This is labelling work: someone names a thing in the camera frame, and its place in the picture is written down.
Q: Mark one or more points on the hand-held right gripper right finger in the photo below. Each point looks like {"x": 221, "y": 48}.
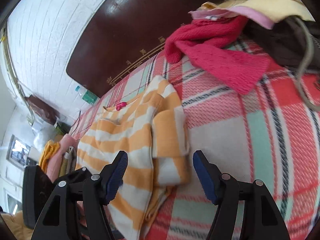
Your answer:
{"x": 205, "y": 177}

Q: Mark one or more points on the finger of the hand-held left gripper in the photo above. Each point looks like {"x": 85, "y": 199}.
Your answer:
{"x": 77, "y": 173}

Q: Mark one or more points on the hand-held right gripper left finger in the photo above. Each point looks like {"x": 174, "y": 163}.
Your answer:
{"x": 116, "y": 177}

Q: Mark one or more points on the orange white striped shirt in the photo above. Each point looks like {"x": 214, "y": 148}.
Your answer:
{"x": 130, "y": 130}

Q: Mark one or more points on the pile of mixed clothes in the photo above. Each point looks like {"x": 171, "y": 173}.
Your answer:
{"x": 275, "y": 45}

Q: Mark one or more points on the olive folded garment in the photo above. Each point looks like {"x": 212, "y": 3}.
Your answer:
{"x": 65, "y": 165}

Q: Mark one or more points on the pink folded garment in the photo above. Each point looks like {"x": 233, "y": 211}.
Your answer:
{"x": 58, "y": 160}

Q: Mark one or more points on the orange folded garment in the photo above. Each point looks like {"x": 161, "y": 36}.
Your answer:
{"x": 48, "y": 152}

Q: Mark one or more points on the person's yellow jacket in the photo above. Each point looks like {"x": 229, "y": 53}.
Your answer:
{"x": 15, "y": 227}

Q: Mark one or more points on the white plastic bag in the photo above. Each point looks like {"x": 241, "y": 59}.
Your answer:
{"x": 41, "y": 136}

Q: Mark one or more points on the red green plaid blanket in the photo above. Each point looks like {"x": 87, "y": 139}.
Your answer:
{"x": 250, "y": 142}

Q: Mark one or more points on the brown bag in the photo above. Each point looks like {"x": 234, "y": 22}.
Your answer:
{"x": 41, "y": 107}

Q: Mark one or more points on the plastic bottle green label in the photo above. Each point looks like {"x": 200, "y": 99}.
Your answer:
{"x": 88, "y": 97}

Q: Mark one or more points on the red knit sweater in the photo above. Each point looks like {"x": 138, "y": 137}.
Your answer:
{"x": 225, "y": 62}

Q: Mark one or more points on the brown wooden headboard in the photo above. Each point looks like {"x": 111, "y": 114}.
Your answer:
{"x": 120, "y": 42}

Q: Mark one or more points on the olive grey garment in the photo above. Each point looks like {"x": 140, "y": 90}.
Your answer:
{"x": 303, "y": 62}

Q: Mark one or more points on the pink cloth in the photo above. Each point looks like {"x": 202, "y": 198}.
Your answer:
{"x": 252, "y": 13}

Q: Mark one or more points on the pale yellow cloth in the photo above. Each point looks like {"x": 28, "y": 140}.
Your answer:
{"x": 262, "y": 7}

